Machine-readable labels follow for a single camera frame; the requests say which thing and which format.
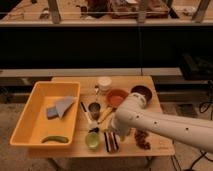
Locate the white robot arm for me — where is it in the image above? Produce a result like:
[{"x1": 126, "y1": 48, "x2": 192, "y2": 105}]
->
[{"x1": 110, "y1": 92, "x2": 213, "y2": 153}]

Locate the white paper cup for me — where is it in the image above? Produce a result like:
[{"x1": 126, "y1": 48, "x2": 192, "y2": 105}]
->
[{"x1": 98, "y1": 77, "x2": 112, "y2": 93}]

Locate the small metal cup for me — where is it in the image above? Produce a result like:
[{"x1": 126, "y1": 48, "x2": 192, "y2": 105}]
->
[{"x1": 88, "y1": 102, "x2": 101, "y2": 120}]

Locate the green plastic cup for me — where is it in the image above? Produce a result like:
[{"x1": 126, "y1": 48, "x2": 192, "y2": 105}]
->
[{"x1": 85, "y1": 132, "x2": 100, "y2": 150}]

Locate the metal spoon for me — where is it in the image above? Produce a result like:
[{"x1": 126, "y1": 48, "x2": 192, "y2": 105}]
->
[{"x1": 95, "y1": 85, "x2": 99, "y2": 102}]

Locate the wooden table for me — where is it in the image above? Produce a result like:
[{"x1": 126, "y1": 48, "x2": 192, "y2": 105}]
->
[{"x1": 28, "y1": 76, "x2": 175, "y2": 158}]

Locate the dark red bowl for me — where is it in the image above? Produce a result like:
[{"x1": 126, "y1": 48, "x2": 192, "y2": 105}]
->
[{"x1": 131, "y1": 85, "x2": 152, "y2": 102}]

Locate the grey folded cloth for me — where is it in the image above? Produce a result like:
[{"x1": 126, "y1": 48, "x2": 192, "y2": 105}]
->
[{"x1": 55, "y1": 96, "x2": 76, "y2": 118}]

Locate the brown grape bunch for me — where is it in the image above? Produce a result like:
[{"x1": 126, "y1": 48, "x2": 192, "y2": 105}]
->
[{"x1": 134, "y1": 130, "x2": 151, "y2": 150}]

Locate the blue sponge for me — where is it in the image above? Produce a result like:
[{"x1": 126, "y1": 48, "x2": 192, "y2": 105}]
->
[{"x1": 46, "y1": 106, "x2": 58, "y2": 119}]

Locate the green cucumber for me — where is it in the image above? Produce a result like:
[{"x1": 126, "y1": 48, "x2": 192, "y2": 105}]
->
[{"x1": 41, "y1": 136, "x2": 69, "y2": 143}]

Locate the yellow plastic bin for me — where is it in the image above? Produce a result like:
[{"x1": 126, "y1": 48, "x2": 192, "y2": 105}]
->
[{"x1": 10, "y1": 81, "x2": 80, "y2": 149}]

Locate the black cable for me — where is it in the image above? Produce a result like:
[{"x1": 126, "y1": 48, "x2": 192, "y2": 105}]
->
[{"x1": 169, "y1": 99, "x2": 213, "y2": 171}]

